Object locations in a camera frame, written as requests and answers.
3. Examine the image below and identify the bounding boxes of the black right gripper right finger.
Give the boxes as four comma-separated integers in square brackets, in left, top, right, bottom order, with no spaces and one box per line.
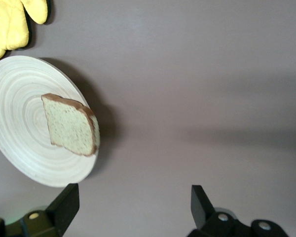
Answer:
[187,185,291,237]

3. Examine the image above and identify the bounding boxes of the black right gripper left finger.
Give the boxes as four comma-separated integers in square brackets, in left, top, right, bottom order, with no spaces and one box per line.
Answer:
[0,183,79,237]

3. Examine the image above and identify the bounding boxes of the bread slice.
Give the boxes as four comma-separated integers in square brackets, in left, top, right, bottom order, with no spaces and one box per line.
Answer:
[41,93,101,158]

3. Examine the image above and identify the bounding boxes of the brown table cover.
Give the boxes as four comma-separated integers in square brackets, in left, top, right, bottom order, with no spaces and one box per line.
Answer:
[0,0,296,237]

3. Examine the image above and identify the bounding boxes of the round wooden plate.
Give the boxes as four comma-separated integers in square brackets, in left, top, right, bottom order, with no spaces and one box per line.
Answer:
[0,55,97,188]

